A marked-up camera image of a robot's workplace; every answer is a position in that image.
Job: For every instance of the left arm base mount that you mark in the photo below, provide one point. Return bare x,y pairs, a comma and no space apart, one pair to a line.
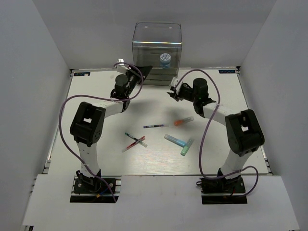
93,190

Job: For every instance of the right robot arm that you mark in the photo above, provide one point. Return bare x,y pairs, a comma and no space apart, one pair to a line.
243,130

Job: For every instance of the purple ink gel pen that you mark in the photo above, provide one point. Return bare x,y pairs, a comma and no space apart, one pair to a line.
156,126

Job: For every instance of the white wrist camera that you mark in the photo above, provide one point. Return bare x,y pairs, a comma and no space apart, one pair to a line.
120,67
175,82

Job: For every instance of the blue highlighter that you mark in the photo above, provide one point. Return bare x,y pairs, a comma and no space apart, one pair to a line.
175,140

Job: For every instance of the green ink gel pen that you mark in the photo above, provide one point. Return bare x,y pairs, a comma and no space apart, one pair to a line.
134,138

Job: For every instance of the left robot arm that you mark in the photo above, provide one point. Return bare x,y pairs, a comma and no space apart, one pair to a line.
87,125

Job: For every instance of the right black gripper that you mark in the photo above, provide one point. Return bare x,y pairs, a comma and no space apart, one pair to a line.
175,96

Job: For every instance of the green highlighter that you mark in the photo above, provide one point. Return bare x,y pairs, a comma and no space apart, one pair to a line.
187,146

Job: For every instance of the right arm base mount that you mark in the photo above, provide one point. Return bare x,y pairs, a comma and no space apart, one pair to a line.
222,191

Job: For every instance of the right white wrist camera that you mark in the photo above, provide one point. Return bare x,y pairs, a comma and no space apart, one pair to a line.
175,82

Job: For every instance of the orange cap highlighter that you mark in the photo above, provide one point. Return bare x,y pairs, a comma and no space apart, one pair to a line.
183,121

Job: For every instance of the blue cleaning gel jar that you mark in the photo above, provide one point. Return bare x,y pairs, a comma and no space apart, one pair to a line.
165,60

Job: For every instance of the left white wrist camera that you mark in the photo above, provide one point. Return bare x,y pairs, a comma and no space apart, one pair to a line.
120,67

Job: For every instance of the clear drawer organizer box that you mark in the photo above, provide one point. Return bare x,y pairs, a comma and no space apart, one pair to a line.
161,73

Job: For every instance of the clear acrylic organizer lid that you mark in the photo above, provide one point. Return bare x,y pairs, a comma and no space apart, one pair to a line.
157,36

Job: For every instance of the red ink gel pen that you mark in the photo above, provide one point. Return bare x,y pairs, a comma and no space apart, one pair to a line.
134,143

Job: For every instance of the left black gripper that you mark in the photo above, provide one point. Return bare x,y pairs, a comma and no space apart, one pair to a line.
134,72

